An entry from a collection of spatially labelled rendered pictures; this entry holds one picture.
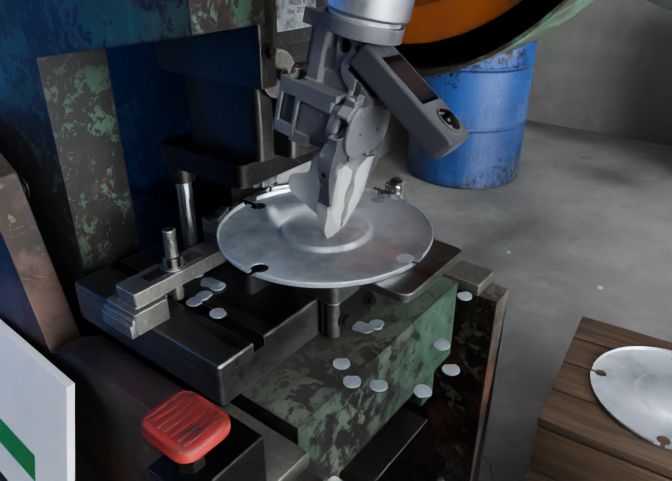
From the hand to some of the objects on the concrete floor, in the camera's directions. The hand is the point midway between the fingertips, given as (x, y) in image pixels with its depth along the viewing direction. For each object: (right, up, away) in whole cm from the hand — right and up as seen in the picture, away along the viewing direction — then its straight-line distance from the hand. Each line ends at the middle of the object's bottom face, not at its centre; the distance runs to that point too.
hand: (336, 228), depth 59 cm
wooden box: (+64, -63, +69) cm, 113 cm away
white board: (-60, -69, +59) cm, 108 cm away
